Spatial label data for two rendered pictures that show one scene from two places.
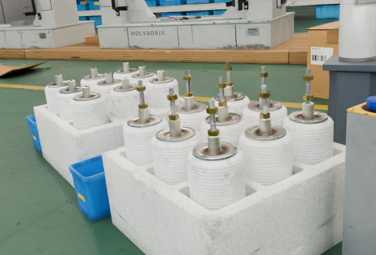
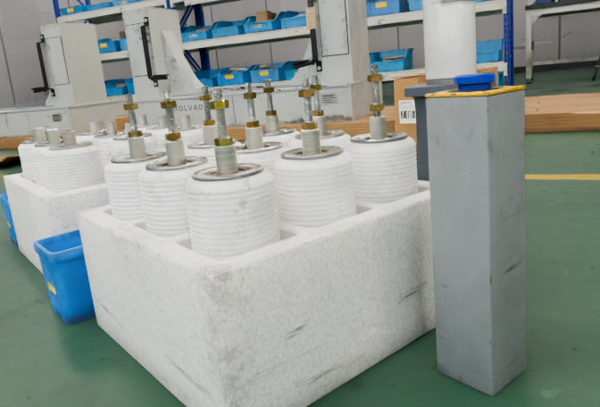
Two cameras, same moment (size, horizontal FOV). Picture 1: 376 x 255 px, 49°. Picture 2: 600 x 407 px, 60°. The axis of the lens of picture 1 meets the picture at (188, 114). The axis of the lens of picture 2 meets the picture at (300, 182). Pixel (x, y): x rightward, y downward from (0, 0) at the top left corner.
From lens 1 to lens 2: 0.21 m
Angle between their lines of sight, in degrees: 7
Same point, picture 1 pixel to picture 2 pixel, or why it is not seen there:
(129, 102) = not seen: hidden behind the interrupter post
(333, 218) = (423, 287)
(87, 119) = (69, 178)
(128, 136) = (112, 178)
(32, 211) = not seen: outside the picture
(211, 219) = (214, 269)
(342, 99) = not seen: hidden behind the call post
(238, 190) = (265, 231)
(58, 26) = (78, 104)
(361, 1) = not seen: outside the picture
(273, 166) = (324, 200)
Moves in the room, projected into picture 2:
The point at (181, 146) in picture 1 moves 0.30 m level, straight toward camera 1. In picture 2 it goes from (181, 176) to (130, 271)
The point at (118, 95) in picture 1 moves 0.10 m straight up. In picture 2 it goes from (119, 145) to (110, 92)
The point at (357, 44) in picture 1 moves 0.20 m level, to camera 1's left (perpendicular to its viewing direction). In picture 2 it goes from (449, 58) to (338, 69)
